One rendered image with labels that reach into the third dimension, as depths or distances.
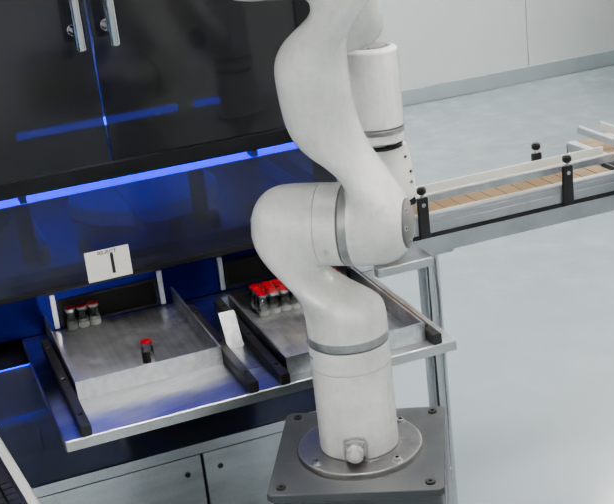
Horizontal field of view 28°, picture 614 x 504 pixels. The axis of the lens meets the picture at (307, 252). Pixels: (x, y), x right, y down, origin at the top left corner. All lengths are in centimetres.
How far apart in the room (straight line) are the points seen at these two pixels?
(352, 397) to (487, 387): 221
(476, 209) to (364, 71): 84
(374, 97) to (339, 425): 52
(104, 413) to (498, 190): 114
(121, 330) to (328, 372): 71
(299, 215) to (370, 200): 11
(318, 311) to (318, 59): 37
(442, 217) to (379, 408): 94
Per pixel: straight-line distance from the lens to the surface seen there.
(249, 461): 263
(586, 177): 290
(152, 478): 258
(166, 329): 241
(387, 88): 200
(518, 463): 360
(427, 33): 766
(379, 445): 188
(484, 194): 283
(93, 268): 239
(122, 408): 213
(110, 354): 234
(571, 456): 363
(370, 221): 171
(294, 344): 226
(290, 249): 176
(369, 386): 183
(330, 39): 162
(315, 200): 175
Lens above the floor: 180
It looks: 20 degrees down
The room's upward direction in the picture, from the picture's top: 7 degrees counter-clockwise
